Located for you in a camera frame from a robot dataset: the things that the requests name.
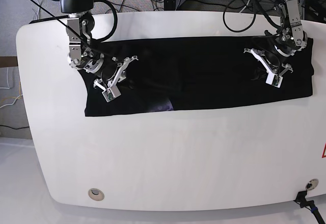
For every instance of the black T-shirt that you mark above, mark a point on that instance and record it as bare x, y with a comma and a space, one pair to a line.
198, 73

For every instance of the black clamp with cable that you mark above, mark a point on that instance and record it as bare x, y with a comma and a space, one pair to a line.
310, 205

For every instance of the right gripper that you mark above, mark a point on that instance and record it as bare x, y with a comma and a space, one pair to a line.
109, 71

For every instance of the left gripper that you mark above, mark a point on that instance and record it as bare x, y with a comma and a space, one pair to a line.
273, 61

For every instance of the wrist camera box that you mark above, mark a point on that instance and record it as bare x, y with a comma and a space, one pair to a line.
111, 93
274, 80

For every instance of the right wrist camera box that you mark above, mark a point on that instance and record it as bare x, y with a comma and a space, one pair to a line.
111, 93

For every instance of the table grommet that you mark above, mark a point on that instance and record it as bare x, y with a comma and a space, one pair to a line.
96, 194
312, 184

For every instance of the right table grommet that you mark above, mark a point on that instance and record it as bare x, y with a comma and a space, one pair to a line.
312, 184

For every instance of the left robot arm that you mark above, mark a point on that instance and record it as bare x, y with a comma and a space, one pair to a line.
289, 39

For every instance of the left table grommet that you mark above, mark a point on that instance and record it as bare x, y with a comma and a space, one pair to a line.
96, 194

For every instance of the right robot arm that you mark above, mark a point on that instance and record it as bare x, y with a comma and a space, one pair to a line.
83, 47

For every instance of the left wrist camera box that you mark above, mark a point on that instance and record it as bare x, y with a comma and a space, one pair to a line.
274, 80

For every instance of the red warning sticker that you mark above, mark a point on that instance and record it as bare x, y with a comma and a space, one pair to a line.
324, 152

